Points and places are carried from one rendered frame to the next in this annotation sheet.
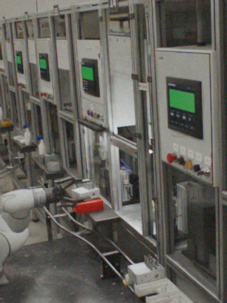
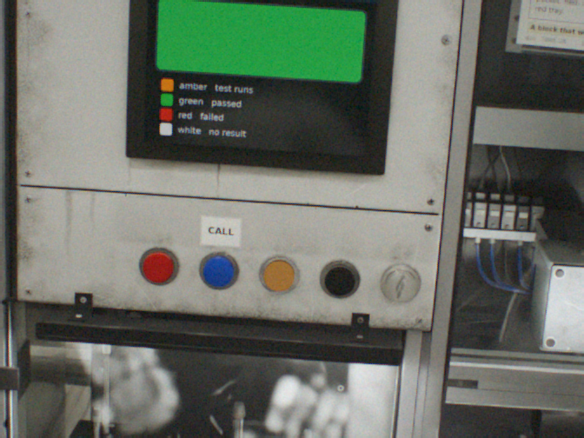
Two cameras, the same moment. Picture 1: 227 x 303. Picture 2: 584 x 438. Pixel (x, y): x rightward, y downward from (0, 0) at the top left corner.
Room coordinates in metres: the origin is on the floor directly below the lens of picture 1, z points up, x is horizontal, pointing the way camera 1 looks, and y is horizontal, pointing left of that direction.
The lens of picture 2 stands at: (2.50, 1.11, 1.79)
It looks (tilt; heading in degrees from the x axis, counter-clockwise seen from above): 16 degrees down; 291
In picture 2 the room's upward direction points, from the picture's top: 4 degrees clockwise
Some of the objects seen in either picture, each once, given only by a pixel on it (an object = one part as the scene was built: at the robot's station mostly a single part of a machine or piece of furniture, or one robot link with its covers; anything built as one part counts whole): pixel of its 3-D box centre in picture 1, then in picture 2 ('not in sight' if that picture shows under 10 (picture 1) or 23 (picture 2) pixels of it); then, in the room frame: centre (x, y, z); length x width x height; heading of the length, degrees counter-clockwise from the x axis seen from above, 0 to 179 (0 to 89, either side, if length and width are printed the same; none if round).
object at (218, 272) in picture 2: not in sight; (219, 270); (2.97, 0.11, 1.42); 0.03 x 0.02 x 0.03; 20
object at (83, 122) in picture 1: (90, 123); (219, 328); (2.96, 0.12, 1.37); 0.36 x 0.04 x 0.04; 20
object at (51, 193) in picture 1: (53, 194); not in sight; (2.46, 0.30, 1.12); 0.09 x 0.07 x 0.08; 110
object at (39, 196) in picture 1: (38, 197); not in sight; (2.43, 0.37, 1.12); 0.09 x 0.06 x 0.09; 20
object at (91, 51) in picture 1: (110, 80); (242, 72); (3.01, -0.01, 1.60); 0.42 x 0.29 x 0.46; 20
